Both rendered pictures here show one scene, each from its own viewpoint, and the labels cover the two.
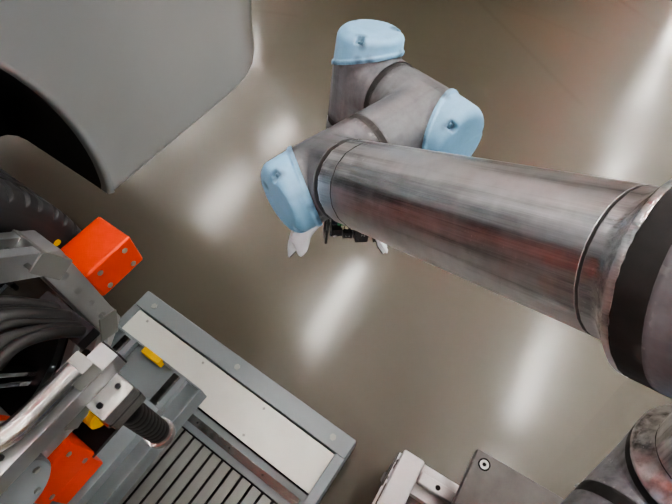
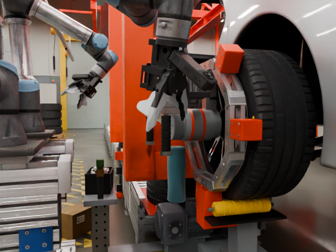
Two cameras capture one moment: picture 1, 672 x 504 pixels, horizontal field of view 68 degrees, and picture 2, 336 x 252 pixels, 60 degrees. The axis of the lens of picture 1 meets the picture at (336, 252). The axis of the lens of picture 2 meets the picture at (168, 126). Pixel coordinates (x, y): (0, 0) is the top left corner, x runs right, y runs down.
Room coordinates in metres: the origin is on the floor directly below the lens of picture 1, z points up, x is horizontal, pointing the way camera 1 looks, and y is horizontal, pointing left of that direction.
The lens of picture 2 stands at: (0.88, -0.52, 0.92)
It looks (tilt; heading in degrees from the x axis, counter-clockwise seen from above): 3 degrees down; 131
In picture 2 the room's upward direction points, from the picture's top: straight up
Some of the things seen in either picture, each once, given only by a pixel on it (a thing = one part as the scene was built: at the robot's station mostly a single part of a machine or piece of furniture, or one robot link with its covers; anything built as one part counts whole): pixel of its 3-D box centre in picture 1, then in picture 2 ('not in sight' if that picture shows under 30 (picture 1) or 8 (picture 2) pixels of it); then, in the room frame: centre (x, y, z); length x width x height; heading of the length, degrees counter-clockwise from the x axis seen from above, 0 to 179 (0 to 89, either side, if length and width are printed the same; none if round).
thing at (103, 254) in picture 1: (101, 256); (245, 129); (0.42, 0.38, 0.85); 0.09 x 0.08 x 0.07; 145
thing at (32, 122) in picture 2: not in sight; (26, 120); (-0.44, 0.02, 0.87); 0.15 x 0.15 x 0.10
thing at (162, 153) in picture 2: (144, 421); (165, 134); (0.17, 0.27, 0.83); 0.04 x 0.04 x 0.16
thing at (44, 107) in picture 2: not in sight; (38, 121); (-8.07, 3.56, 0.55); 1.40 x 0.80 x 1.09; 57
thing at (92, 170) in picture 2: not in sight; (100, 178); (-0.52, 0.47, 0.51); 0.20 x 0.14 x 0.13; 137
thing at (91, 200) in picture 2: not in sight; (100, 191); (-0.54, 0.47, 0.44); 0.43 x 0.17 x 0.03; 145
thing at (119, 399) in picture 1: (101, 388); (173, 106); (0.18, 0.29, 0.93); 0.09 x 0.05 x 0.05; 55
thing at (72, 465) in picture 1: (41, 453); (216, 205); (0.18, 0.59, 0.48); 0.16 x 0.12 x 0.17; 55
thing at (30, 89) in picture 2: not in sight; (25, 94); (-0.45, 0.03, 0.98); 0.13 x 0.12 x 0.14; 158
